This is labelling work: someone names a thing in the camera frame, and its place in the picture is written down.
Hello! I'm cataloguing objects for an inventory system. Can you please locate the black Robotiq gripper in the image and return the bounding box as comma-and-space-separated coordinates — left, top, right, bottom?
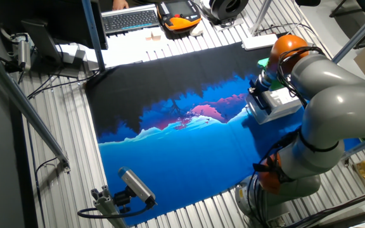
248, 77, 271, 98

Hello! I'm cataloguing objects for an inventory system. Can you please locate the person's hand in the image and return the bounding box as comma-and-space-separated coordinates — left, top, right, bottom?
112, 0, 129, 11

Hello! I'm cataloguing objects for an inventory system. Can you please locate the grey monitor stand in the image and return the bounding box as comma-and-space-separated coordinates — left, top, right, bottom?
20, 18, 82, 79

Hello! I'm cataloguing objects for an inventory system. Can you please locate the black monitor cable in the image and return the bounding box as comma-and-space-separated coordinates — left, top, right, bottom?
27, 69, 101, 99

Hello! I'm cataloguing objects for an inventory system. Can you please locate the white paper sheet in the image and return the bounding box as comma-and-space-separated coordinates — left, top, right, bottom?
58, 31, 158, 69

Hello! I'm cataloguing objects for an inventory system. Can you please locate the grey camera with blue end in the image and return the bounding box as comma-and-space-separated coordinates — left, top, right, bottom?
117, 166, 158, 207

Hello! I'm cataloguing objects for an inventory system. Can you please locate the long aluminium beam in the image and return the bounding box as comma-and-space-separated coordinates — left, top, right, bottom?
340, 134, 365, 161
0, 44, 72, 174
333, 1, 365, 63

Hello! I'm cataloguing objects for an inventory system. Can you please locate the black robot base cable bundle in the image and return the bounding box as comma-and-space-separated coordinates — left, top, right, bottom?
245, 128, 300, 228

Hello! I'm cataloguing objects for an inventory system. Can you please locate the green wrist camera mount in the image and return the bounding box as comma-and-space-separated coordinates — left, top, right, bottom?
257, 57, 286, 91

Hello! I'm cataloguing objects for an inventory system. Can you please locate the white cabinet frame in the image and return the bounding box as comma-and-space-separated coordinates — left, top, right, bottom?
245, 87, 306, 125

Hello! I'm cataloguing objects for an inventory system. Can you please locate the black floor cable hose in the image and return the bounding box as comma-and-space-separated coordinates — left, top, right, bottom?
283, 186, 365, 228

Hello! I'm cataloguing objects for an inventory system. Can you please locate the black velcro strap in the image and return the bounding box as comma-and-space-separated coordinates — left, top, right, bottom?
298, 129, 341, 153
252, 153, 297, 184

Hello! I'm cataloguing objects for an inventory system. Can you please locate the white plastic object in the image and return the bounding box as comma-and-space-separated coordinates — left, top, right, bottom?
190, 23, 205, 37

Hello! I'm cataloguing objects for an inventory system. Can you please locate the black camera cable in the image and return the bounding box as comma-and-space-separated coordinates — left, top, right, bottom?
76, 202, 153, 220

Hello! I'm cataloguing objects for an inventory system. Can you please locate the black round spool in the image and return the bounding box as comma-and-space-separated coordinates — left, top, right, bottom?
208, 0, 250, 22

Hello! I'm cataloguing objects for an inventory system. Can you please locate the black computer keyboard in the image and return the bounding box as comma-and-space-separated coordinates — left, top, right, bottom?
101, 4, 160, 35

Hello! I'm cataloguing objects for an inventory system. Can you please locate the short aluminium extrusion bracket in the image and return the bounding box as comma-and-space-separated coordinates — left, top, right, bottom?
90, 185, 129, 228

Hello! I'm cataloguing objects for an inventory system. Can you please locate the white power strip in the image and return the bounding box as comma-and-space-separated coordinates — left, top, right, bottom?
241, 33, 279, 51

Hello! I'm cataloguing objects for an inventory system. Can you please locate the orange black teach pendant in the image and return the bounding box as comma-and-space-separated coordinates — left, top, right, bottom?
156, 0, 202, 32

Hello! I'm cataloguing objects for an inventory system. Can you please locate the blue landscape printed mat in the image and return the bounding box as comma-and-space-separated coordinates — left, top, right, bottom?
85, 41, 361, 226

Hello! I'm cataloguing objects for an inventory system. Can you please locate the aluminium frame post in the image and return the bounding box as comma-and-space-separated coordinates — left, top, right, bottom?
248, 0, 274, 36
80, 0, 107, 72

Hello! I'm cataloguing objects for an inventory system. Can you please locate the grey mounted camera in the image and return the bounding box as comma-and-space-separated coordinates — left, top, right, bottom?
10, 32, 34, 72

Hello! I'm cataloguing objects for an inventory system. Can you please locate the black computer monitor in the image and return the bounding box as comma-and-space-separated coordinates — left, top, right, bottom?
0, 0, 109, 51

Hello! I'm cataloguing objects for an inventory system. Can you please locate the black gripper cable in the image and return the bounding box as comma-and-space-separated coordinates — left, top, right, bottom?
276, 46, 326, 108

